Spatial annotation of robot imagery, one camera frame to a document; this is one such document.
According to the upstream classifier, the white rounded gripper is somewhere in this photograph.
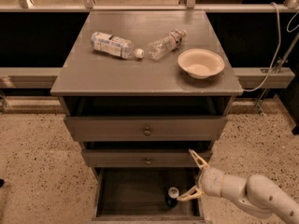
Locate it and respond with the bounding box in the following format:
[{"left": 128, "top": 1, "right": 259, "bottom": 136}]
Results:
[{"left": 177, "top": 149, "right": 247, "bottom": 202}]

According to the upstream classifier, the dark blue pepsi can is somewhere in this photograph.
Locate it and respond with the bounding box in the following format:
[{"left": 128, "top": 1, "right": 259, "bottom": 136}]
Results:
[{"left": 165, "top": 187, "right": 179, "bottom": 207}]

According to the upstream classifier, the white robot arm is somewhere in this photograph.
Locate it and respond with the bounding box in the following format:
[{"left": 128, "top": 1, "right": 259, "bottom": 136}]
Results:
[{"left": 177, "top": 149, "right": 299, "bottom": 224}]

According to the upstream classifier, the brass middle drawer knob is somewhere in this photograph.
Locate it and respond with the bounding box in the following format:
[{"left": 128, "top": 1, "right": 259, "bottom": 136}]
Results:
[{"left": 144, "top": 158, "right": 151, "bottom": 165}]

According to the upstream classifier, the brass drawer knob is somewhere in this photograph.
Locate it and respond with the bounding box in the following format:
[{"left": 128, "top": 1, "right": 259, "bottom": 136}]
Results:
[
  {"left": 144, "top": 158, "right": 151, "bottom": 165},
  {"left": 143, "top": 127, "right": 151, "bottom": 136}
]

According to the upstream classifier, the brass top drawer knob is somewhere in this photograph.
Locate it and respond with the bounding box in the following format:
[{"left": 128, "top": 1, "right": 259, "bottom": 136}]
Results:
[{"left": 143, "top": 127, "right": 151, "bottom": 136}]

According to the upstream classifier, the grey open bottom drawer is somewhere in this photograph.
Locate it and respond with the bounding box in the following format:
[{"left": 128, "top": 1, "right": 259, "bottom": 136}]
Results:
[{"left": 92, "top": 168, "right": 212, "bottom": 224}]

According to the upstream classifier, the grey wooden drawer cabinet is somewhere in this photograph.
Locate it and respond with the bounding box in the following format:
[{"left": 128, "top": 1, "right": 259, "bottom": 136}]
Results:
[{"left": 50, "top": 9, "right": 244, "bottom": 224}]

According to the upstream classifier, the grey middle drawer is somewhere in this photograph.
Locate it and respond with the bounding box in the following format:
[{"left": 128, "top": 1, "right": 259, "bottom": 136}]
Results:
[{"left": 80, "top": 148, "right": 214, "bottom": 169}]

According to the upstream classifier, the grey top drawer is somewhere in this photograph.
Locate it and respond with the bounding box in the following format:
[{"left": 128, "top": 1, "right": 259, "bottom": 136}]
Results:
[{"left": 64, "top": 116, "right": 227, "bottom": 142}]

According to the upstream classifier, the white paper bowl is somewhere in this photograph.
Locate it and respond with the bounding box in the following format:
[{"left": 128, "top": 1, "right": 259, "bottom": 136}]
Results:
[{"left": 178, "top": 49, "right": 225, "bottom": 79}]

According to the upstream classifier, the clear crushed water bottle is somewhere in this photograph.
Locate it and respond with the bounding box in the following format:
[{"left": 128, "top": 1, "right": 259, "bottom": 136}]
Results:
[{"left": 148, "top": 29, "right": 187, "bottom": 61}]

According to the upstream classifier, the labelled water bottle white cap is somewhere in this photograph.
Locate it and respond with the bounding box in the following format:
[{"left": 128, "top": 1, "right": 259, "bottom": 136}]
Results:
[{"left": 91, "top": 32, "right": 144, "bottom": 60}]

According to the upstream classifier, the metal railing frame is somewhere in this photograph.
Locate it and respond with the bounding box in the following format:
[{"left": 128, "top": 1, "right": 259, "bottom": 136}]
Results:
[{"left": 0, "top": 0, "right": 299, "bottom": 91}]

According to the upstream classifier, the white cable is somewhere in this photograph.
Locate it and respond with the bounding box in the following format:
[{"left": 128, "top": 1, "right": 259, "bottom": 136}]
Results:
[{"left": 242, "top": 1, "right": 299, "bottom": 93}]

